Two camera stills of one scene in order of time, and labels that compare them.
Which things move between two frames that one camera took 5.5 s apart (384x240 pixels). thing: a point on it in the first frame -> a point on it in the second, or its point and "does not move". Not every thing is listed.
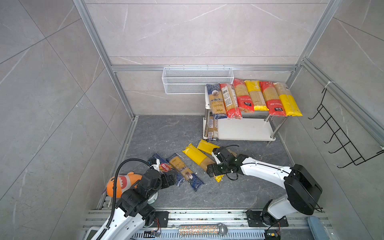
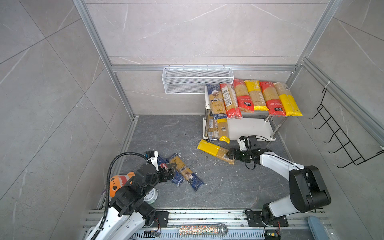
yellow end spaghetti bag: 209,147 does not move
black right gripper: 214,166 -> 236,157
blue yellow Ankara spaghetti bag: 217,101 does not move
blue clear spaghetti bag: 179,163 does not move
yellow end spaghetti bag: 200,157 -> 223,135
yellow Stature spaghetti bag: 257,97 does not move
